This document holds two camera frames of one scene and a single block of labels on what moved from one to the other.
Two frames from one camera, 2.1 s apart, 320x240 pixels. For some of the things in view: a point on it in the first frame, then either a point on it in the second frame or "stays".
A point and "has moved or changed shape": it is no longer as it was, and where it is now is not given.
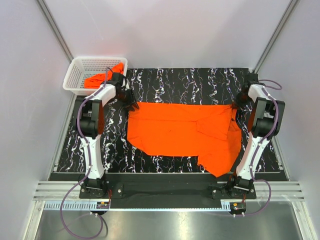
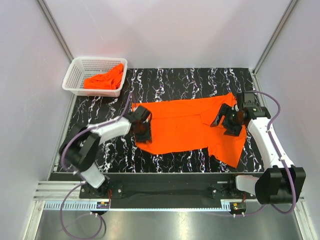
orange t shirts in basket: (97, 81) stays
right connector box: (238, 206) stays
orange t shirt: (210, 131) has moved or changed shape
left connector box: (103, 205) stays
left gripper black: (131, 100) -> (147, 137)
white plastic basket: (83, 67) stays
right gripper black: (238, 104) -> (225, 110)
